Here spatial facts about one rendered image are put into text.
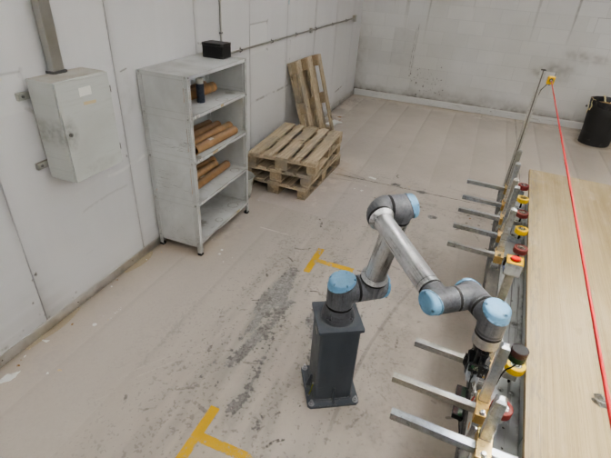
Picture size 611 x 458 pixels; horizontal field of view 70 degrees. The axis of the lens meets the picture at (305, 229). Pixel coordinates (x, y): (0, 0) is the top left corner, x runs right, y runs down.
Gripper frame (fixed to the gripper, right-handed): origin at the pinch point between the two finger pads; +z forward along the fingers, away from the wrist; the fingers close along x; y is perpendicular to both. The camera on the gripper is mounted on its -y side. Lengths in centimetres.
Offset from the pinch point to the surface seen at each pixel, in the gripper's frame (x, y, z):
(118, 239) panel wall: -265, -81, 69
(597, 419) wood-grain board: 47, -13, 10
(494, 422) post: 8.1, 21.3, -6.4
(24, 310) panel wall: -261, 6, 74
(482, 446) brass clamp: 7.3, 24.1, 3.5
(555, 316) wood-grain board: 35, -68, 10
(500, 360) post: 7.7, -3.7, -9.8
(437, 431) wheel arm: -7.0, 24.3, 4.5
